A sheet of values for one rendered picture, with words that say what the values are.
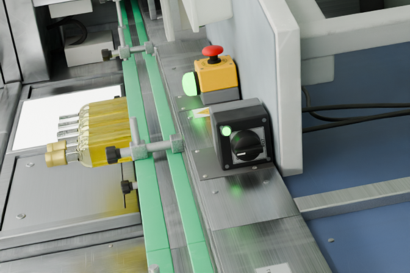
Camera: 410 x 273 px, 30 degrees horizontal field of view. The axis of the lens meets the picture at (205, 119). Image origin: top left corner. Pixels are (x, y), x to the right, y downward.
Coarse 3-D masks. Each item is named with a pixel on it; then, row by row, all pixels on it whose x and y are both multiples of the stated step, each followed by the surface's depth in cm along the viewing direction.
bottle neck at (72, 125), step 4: (76, 120) 183; (60, 124) 182; (64, 124) 182; (68, 124) 182; (72, 124) 182; (76, 124) 182; (60, 128) 182; (64, 128) 182; (68, 128) 182; (72, 128) 182; (76, 128) 182
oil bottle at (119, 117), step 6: (114, 114) 180; (120, 114) 179; (126, 114) 178; (84, 120) 179; (90, 120) 178; (96, 120) 177; (102, 120) 177; (108, 120) 176; (114, 120) 176; (120, 120) 176; (126, 120) 176; (84, 126) 175; (90, 126) 175; (96, 126) 175; (78, 132) 177
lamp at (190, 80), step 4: (192, 72) 143; (196, 72) 143; (184, 76) 142; (188, 76) 142; (192, 76) 142; (196, 76) 142; (184, 80) 142; (188, 80) 141; (192, 80) 141; (196, 80) 141; (184, 84) 142; (188, 84) 141; (192, 84) 141; (196, 84) 141; (184, 88) 142; (188, 88) 142; (192, 88) 142; (196, 88) 142; (188, 92) 142; (192, 92) 142; (196, 92) 142; (200, 92) 142
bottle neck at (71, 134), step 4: (60, 132) 177; (64, 132) 177; (68, 132) 177; (72, 132) 177; (76, 132) 177; (60, 136) 176; (64, 136) 177; (68, 136) 177; (72, 136) 177; (76, 136) 177; (60, 140) 177; (68, 140) 177
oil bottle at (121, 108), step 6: (96, 108) 185; (102, 108) 184; (108, 108) 184; (114, 108) 183; (120, 108) 182; (126, 108) 182; (84, 114) 182; (90, 114) 182; (96, 114) 181; (102, 114) 181; (108, 114) 181; (78, 120) 183; (78, 126) 182
